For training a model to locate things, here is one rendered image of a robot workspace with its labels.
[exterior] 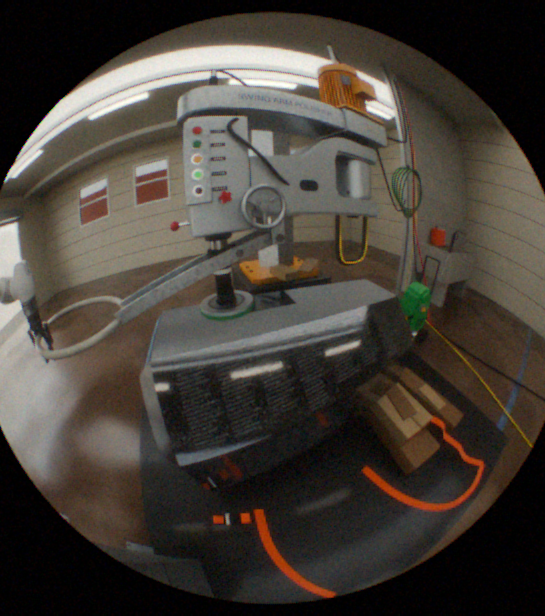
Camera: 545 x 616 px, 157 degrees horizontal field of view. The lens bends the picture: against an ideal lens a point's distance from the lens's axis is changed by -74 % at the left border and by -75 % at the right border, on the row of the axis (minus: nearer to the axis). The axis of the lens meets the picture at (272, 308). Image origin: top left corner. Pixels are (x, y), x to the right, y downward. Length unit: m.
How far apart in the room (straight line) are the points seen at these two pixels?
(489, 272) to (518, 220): 1.48
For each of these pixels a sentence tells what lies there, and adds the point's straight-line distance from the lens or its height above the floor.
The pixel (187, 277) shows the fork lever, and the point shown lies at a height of 1.02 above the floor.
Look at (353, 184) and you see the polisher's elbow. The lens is 1.02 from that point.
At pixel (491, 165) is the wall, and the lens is 5.48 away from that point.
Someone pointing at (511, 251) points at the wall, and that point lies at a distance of 5.12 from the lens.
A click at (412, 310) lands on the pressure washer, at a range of 2.14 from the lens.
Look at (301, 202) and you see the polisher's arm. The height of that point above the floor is 1.24.
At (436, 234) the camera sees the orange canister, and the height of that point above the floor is 1.03.
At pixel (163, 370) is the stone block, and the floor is 0.82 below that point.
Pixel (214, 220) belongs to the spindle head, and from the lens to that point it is 0.67.
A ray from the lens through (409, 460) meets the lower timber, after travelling 1.31.
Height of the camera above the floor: 1.22
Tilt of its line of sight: 27 degrees down
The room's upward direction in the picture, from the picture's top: 3 degrees counter-clockwise
